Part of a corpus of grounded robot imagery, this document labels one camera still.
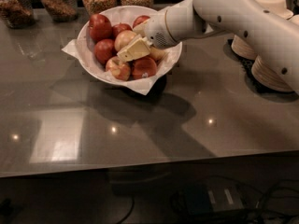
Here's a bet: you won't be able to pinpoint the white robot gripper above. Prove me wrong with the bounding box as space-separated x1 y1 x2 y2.
117 7 178 62

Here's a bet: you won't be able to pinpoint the yellow-green apple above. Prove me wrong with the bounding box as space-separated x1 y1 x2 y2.
149 47 165 62

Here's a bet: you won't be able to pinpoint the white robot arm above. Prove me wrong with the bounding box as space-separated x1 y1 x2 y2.
118 0 299 91

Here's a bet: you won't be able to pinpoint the large yellow-red centre apple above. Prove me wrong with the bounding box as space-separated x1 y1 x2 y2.
114 30 137 51

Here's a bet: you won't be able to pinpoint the red apple back right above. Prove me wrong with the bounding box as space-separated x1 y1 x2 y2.
133 15 150 27

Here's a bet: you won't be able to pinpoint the small red apple back centre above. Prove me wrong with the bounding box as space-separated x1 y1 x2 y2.
112 23 132 38

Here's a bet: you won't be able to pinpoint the red apple with sticker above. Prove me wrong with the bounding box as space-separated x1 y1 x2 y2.
132 56 157 79

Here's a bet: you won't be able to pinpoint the red apple left middle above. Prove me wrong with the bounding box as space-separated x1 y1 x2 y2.
93 39 116 65

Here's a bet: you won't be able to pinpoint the white ceramic bowl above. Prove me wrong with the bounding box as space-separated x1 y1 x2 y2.
76 5 183 87

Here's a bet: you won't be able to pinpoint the yellow-red apple front left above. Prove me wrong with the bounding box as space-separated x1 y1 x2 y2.
106 56 131 81

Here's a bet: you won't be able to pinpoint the dark red apple top left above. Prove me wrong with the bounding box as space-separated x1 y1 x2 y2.
88 14 112 42

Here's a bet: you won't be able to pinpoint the white paper bowl liner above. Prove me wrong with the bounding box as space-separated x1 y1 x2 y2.
61 8 182 96

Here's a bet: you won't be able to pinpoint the glass jar granola with label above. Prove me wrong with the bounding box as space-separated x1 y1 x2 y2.
40 0 78 22

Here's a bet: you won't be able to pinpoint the front stack paper bowls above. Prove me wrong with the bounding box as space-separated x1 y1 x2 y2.
250 14 299 93

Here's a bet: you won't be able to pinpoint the glass jar dark granola left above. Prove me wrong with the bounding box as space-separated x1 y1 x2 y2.
0 0 35 29

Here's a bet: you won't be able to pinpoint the tall stack paper bowls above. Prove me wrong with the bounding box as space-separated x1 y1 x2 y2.
231 0 293 60

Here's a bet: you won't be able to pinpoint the black rubber mat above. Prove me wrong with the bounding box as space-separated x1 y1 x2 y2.
227 39 292 93

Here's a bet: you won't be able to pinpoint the black power adapter box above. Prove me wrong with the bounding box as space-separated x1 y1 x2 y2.
182 183 246 217

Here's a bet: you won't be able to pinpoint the black cables under table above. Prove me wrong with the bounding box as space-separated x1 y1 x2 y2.
115 175 299 224

